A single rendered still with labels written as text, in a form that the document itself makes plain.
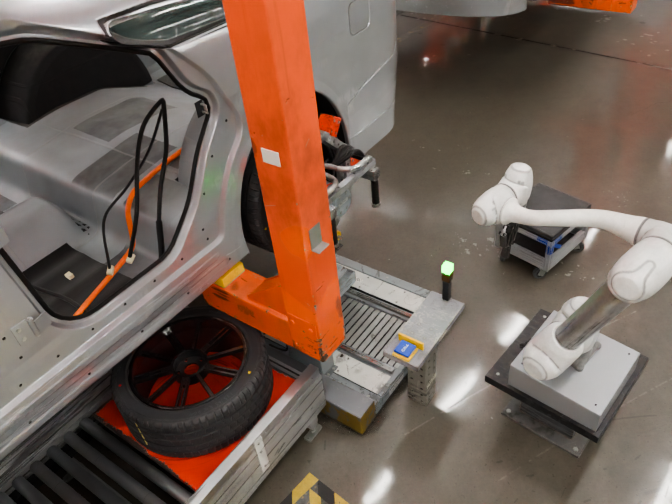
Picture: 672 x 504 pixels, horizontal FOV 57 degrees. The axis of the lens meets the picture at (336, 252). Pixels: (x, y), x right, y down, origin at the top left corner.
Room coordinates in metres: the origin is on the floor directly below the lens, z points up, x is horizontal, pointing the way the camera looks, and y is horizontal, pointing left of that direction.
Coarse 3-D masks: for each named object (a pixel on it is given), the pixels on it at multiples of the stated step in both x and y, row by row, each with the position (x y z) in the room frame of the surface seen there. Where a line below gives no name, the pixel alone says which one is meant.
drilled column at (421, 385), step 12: (432, 360) 1.78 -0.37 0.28; (408, 372) 1.79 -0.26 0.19; (420, 372) 1.75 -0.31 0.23; (432, 372) 1.78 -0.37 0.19; (408, 384) 1.79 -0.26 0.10; (420, 384) 1.75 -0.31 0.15; (432, 384) 1.78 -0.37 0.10; (408, 396) 1.79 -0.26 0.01; (420, 396) 1.75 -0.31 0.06; (432, 396) 1.78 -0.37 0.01
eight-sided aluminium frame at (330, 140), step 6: (324, 132) 2.43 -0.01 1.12; (324, 138) 2.42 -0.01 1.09; (330, 138) 2.46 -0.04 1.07; (336, 138) 2.49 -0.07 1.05; (330, 144) 2.46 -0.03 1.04; (336, 144) 2.49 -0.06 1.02; (336, 150) 2.56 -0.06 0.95; (348, 162) 2.55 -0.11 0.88; (342, 174) 2.57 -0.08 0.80; (348, 174) 2.54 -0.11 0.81; (342, 180) 2.56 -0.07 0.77; (336, 216) 2.44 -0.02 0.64; (336, 222) 2.43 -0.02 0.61
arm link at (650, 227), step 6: (648, 222) 1.47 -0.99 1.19; (654, 222) 1.47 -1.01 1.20; (660, 222) 1.46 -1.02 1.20; (642, 228) 1.46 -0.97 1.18; (648, 228) 1.45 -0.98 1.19; (654, 228) 1.44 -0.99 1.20; (660, 228) 1.43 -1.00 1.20; (666, 228) 1.43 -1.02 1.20; (642, 234) 1.45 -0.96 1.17; (648, 234) 1.42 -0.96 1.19; (654, 234) 1.40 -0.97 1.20; (660, 234) 1.39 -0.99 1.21; (666, 234) 1.39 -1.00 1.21; (636, 240) 1.45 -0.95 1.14; (666, 240) 1.36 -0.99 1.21
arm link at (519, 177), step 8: (512, 168) 1.85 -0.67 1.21; (520, 168) 1.84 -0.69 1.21; (528, 168) 1.84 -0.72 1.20; (504, 176) 1.87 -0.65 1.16; (512, 176) 1.82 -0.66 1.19; (520, 176) 1.81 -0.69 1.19; (528, 176) 1.81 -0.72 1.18; (504, 184) 1.81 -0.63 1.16; (512, 184) 1.81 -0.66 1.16; (520, 184) 1.80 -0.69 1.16; (528, 184) 1.81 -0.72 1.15; (520, 192) 1.79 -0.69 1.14; (528, 192) 1.81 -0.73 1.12; (520, 200) 1.78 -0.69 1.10
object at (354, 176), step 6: (372, 162) 2.37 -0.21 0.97; (360, 168) 2.32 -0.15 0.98; (366, 168) 2.33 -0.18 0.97; (354, 174) 2.28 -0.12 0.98; (360, 174) 2.30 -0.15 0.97; (348, 180) 2.24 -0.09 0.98; (354, 180) 2.26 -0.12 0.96; (342, 186) 2.20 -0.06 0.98; (348, 186) 2.22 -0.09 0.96; (336, 192) 2.16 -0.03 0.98; (342, 192) 2.19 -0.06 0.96; (330, 198) 2.12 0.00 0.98; (336, 198) 2.15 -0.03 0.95
